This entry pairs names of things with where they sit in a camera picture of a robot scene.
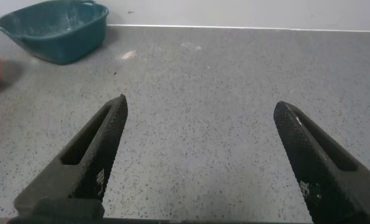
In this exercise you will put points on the white powder spill spot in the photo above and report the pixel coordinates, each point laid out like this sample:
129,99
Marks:
128,55

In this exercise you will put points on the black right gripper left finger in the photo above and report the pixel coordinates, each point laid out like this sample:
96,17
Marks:
79,174

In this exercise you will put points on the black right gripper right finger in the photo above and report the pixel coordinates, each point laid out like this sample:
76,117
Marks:
328,174

